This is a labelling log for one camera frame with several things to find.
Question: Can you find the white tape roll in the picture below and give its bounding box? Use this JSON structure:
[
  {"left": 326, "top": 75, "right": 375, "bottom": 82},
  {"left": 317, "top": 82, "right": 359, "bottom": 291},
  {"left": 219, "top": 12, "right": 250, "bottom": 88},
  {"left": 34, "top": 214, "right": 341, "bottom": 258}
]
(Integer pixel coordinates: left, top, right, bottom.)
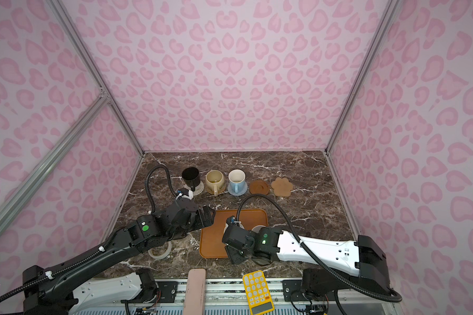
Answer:
[{"left": 148, "top": 241, "right": 172, "bottom": 261}]

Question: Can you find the white multicolour zigzag woven coaster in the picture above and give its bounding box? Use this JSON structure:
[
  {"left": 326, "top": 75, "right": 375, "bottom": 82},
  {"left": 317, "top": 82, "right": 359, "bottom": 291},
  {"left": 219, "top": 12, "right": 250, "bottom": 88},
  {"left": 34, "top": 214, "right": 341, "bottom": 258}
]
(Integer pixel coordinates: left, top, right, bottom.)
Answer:
[{"left": 184, "top": 182, "right": 205, "bottom": 196}]

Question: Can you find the black mug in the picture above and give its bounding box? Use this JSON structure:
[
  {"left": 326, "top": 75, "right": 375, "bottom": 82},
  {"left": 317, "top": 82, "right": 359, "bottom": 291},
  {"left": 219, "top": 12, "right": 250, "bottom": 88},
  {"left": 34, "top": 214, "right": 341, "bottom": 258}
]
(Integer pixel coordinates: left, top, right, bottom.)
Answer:
[{"left": 181, "top": 167, "right": 201, "bottom": 190}]

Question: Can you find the white speckled pink mug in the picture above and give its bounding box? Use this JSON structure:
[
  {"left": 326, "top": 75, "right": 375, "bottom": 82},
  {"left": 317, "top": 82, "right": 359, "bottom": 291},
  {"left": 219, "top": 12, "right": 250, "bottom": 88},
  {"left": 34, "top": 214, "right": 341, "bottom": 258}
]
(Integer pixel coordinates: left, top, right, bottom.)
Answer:
[{"left": 252, "top": 225, "right": 265, "bottom": 233}]

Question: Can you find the yellow calculator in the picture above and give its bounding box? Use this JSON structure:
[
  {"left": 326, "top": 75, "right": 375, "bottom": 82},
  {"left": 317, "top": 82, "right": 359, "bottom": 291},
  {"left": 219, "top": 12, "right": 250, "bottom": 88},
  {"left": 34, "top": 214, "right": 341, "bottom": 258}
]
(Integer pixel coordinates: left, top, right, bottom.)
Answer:
[{"left": 243, "top": 270, "right": 275, "bottom": 315}]

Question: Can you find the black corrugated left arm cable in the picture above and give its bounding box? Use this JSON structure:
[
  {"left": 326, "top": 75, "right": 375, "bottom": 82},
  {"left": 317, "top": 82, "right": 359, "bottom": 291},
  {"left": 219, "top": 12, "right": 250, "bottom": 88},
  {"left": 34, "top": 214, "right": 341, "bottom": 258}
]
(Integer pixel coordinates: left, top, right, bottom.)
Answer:
[{"left": 0, "top": 164, "right": 178, "bottom": 315}]

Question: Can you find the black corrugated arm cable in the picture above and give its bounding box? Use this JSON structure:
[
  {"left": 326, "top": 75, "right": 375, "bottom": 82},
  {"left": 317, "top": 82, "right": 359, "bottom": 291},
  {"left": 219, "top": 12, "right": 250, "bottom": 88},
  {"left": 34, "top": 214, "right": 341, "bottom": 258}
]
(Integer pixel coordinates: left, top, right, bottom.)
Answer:
[
  {"left": 235, "top": 193, "right": 403, "bottom": 304},
  {"left": 0, "top": 164, "right": 178, "bottom": 315}
]

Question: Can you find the orange brown serving tray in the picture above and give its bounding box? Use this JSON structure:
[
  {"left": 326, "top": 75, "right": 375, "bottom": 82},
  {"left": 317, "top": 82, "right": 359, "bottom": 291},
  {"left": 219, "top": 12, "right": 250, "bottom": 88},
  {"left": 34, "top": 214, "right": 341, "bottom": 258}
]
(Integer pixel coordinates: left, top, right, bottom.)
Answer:
[{"left": 199, "top": 209, "right": 268, "bottom": 259}]

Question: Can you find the light blue mug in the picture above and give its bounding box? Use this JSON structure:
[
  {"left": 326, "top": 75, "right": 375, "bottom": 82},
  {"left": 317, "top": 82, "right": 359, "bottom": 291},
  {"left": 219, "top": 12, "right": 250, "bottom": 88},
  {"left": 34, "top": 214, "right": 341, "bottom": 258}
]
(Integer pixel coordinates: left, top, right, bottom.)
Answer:
[{"left": 229, "top": 169, "right": 246, "bottom": 184}]

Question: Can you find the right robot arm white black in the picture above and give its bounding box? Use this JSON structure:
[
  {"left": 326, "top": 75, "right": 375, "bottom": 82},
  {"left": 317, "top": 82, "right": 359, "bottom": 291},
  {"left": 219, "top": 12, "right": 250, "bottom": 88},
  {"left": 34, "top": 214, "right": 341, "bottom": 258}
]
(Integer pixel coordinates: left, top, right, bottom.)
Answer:
[{"left": 222, "top": 224, "right": 401, "bottom": 303}]

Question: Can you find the round tan rattan coaster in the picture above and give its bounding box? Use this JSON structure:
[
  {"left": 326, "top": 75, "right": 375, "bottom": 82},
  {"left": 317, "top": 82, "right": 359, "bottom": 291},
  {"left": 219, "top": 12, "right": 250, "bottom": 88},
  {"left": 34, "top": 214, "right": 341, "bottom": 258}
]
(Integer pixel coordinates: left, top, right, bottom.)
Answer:
[{"left": 206, "top": 185, "right": 225, "bottom": 196}]

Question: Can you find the round brown wooden coaster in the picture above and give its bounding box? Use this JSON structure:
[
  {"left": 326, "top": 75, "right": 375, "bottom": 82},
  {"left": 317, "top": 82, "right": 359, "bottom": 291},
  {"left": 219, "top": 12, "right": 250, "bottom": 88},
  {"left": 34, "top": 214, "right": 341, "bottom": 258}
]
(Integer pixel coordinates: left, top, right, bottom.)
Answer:
[{"left": 249, "top": 180, "right": 270, "bottom": 195}]

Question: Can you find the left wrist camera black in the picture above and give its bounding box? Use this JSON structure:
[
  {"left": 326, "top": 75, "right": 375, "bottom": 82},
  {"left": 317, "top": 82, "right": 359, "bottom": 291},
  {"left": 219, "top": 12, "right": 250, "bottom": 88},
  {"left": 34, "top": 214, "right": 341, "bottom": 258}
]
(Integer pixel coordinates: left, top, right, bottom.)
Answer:
[{"left": 176, "top": 188, "right": 194, "bottom": 200}]

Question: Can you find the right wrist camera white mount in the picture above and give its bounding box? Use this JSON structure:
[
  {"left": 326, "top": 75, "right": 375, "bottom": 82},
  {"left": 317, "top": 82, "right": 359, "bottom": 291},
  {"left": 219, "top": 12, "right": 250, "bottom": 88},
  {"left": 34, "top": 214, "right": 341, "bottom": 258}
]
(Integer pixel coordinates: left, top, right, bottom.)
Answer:
[{"left": 224, "top": 216, "right": 244, "bottom": 231}]

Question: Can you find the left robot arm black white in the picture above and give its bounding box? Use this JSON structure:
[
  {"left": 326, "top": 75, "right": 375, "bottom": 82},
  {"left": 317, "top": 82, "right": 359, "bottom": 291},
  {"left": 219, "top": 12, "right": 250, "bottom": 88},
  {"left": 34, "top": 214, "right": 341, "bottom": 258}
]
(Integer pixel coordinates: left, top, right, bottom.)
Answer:
[{"left": 24, "top": 198, "right": 215, "bottom": 314}]

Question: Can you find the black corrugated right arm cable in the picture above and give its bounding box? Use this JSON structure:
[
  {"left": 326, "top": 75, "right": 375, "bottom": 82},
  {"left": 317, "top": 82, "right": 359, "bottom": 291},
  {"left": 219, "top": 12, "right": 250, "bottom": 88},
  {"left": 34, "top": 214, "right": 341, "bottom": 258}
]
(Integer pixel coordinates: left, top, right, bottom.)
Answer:
[{"left": 235, "top": 193, "right": 403, "bottom": 304}]

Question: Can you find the light blue woven coaster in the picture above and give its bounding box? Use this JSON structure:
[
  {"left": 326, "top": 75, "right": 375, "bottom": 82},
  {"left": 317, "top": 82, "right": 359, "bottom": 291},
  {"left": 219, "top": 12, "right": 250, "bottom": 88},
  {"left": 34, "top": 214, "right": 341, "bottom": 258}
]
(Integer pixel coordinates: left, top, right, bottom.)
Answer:
[{"left": 227, "top": 182, "right": 248, "bottom": 196}]

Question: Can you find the pink rectangular case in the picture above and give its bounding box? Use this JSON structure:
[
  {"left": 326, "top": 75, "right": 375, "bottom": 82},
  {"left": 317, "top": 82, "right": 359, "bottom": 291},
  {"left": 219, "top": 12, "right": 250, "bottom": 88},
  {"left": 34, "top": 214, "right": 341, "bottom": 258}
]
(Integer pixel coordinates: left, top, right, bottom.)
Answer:
[{"left": 183, "top": 269, "right": 206, "bottom": 315}]

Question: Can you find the beige cream mug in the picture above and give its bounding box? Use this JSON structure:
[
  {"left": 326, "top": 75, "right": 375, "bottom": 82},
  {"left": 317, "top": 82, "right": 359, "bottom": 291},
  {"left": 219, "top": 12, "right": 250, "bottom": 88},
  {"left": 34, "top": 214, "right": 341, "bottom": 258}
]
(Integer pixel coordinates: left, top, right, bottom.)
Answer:
[{"left": 205, "top": 170, "right": 225, "bottom": 188}]

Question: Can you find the cork paw shaped coaster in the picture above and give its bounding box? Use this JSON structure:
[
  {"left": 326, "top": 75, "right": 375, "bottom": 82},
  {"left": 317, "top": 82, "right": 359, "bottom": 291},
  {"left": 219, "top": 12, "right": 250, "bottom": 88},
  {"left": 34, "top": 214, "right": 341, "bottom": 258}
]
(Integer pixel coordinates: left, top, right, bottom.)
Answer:
[{"left": 271, "top": 177, "right": 294, "bottom": 198}]

